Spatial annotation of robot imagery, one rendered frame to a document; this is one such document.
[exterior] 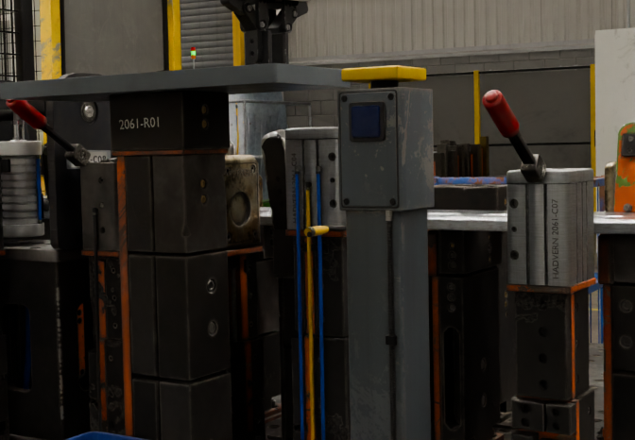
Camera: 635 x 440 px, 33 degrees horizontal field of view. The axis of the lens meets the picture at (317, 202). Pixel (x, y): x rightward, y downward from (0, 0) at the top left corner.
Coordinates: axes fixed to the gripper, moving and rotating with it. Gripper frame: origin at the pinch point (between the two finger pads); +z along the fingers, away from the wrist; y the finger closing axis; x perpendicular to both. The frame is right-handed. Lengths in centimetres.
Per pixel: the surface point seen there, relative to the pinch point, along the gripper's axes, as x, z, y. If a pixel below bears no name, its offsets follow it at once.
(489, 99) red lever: -24.1, 5.8, 2.9
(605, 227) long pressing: -24.6, 19.0, 26.0
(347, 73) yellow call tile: -12.6, 3.0, -2.9
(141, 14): 310, -53, 256
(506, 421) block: -1, 48, 47
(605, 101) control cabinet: 311, -21, 764
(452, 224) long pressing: -6.9, 19.1, 23.6
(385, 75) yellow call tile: -16.5, 3.4, -2.4
